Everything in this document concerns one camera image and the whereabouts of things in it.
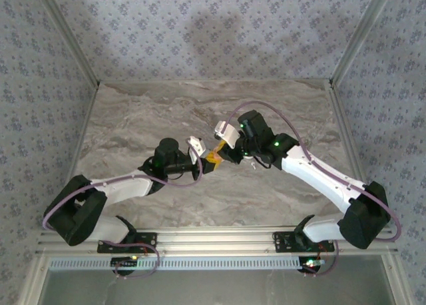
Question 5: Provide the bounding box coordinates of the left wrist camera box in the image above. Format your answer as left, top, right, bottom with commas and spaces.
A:
185, 135, 205, 163

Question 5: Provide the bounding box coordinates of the long aluminium base rail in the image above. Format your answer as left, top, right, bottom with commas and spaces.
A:
35, 229, 399, 256

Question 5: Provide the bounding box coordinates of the aluminium frame post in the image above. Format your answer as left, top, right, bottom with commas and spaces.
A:
31, 0, 101, 86
328, 0, 399, 86

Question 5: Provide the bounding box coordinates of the aluminium side rail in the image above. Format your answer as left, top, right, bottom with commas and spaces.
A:
325, 80, 399, 232

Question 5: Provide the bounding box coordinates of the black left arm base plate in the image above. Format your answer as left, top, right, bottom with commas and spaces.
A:
96, 231, 158, 254

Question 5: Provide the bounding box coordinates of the grey slotted cable duct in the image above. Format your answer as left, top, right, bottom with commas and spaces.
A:
47, 255, 312, 272

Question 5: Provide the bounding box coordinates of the grey metal panel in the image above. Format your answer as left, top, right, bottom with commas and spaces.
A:
41, 268, 399, 305

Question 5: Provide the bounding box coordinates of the black controller board with LED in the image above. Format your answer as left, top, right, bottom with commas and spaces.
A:
298, 256, 326, 274
110, 256, 140, 274

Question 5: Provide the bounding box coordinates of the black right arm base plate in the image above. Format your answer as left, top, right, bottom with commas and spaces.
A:
271, 230, 335, 254

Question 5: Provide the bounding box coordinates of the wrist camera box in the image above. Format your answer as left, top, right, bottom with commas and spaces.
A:
214, 119, 241, 150
185, 135, 205, 163

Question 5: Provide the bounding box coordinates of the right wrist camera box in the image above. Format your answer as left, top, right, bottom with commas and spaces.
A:
214, 119, 241, 150

